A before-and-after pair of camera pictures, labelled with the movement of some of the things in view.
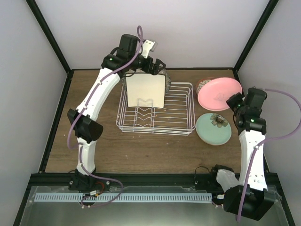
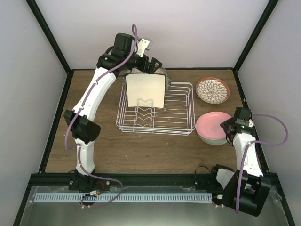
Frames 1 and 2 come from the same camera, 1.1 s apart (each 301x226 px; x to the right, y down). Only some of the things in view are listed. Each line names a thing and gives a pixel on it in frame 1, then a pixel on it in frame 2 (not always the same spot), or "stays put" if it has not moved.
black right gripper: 232,100 to 225,125
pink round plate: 213,93 to 208,125
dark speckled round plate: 167,80 stays put
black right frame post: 271,6 stays put
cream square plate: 146,90 stays put
